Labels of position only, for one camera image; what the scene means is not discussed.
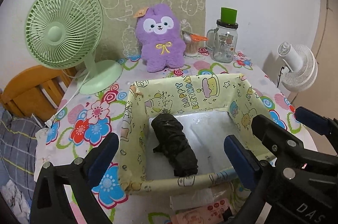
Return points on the floral tablecloth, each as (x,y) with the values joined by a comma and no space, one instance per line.
(83,121)

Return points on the grey plaid pillow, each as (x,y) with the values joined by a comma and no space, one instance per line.
(18,145)

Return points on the green desk fan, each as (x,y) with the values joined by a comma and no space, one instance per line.
(62,34)

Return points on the black plastic bag roll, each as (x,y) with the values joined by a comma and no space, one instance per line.
(174,145)

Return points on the white clip fan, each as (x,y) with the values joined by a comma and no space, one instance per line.
(302,66)

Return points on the yellow cartoon storage box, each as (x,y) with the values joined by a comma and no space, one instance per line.
(209,107)

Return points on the glass mason jar mug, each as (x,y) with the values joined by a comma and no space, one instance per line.
(222,41)

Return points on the beige cartoon cardboard panel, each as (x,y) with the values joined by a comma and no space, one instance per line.
(118,38)

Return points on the pink wet wipes pack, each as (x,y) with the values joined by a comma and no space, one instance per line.
(212,213)

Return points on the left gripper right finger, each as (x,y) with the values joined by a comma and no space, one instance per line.
(258,176)

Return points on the clear plastic bag roll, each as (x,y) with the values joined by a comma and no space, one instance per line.
(198,198)

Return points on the green card in jar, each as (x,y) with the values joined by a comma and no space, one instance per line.
(228,15)

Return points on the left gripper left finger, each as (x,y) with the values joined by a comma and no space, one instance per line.
(50,203)

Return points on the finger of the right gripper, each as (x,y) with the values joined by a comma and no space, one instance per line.
(289,150)
(321,125)

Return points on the orange scissors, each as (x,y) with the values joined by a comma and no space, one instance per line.
(198,38)

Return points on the purple plush toy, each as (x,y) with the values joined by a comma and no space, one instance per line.
(158,31)

